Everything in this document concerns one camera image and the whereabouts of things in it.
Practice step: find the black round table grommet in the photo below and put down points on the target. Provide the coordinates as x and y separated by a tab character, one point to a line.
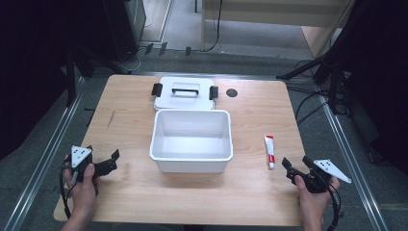
231	93

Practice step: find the black tripod stand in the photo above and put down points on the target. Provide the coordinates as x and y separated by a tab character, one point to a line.
332	73
72	80

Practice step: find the white and red tube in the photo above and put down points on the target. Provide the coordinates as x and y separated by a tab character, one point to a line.
270	150

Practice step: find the person's left hand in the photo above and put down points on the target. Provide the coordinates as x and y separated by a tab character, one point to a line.
84	192

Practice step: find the light wooden furniture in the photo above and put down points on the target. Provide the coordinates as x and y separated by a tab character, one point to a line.
272	12

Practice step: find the white plastic storage box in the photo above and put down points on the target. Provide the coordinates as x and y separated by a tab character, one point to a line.
191	154

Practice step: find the black cabinet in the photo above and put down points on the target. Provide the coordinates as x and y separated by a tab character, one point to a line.
123	29

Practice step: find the metal floor rail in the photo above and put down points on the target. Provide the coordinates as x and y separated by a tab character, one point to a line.
48	157
352	166

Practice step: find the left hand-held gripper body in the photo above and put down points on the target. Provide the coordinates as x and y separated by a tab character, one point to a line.
84	160

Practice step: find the dark curtain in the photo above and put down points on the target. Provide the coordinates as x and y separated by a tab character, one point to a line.
381	64
35	48

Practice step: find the person's right hand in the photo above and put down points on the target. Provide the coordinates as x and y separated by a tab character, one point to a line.
312	205

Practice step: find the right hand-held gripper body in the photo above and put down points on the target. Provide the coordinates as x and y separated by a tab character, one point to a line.
316	179

